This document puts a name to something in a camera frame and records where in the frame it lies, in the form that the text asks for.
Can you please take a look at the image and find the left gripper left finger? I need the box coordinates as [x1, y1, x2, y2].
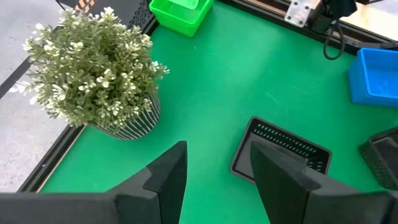
[107, 140, 188, 224]

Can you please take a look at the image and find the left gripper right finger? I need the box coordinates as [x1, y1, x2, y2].
[250, 141, 393, 224]

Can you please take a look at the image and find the black plastic basket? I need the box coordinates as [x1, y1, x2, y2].
[229, 116, 333, 185]
[233, 119, 330, 180]
[358, 126, 398, 192]

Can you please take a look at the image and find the blue plastic basket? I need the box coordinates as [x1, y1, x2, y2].
[347, 47, 398, 108]

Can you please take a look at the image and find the green plastic basket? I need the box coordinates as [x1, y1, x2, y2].
[148, 0, 215, 39]
[169, 0, 200, 11]

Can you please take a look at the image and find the artificial plant in striped pot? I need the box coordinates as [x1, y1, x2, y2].
[21, 6, 171, 141]

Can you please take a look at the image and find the plywood side board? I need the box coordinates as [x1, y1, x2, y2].
[340, 0, 398, 42]

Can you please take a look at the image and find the black hazard-striped floor mat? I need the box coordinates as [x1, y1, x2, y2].
[73, 0, 96, 11]

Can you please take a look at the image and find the black aluminium table frame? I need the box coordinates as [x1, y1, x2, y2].
[17, 0, 398, 193]

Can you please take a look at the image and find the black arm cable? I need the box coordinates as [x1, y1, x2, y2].
[322, 17, 347, 61]

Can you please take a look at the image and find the metal corner bracket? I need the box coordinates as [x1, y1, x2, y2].
[284, 0, 323, 29]

